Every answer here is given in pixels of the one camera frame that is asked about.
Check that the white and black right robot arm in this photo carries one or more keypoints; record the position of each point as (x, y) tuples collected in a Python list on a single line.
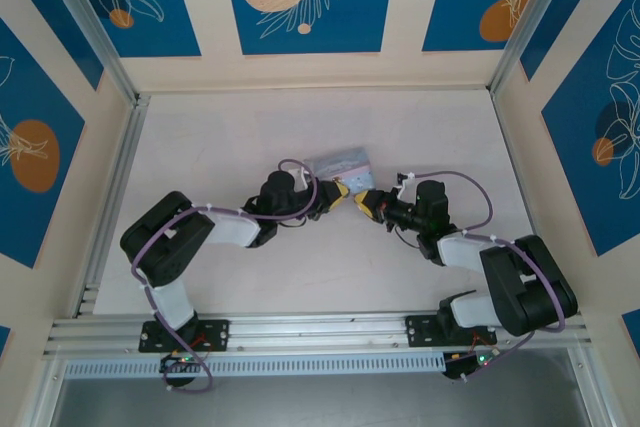
[(515, 272)]

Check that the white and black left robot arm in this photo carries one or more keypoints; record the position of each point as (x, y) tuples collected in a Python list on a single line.
[(165, 242)]

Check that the aluminium table side rail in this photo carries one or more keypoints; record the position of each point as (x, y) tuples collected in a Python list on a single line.
[(122, 172)]

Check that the black controller board green light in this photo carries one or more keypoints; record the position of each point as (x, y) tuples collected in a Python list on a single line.
[(460, 368), (175, 362)]

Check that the long aluminium mounting rail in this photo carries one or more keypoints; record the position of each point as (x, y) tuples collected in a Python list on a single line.
[(320, 332)]

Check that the light blue cartoon pouch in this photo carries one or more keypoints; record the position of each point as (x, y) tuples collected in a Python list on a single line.
[(345, 167)]

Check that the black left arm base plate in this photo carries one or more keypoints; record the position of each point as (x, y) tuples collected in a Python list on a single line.
[(220, 334)]

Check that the aluminium frame post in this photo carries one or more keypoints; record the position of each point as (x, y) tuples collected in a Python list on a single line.
[(525, 22), (95, 32)]

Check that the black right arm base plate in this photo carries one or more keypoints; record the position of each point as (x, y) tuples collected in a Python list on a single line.
[(420, 329)]

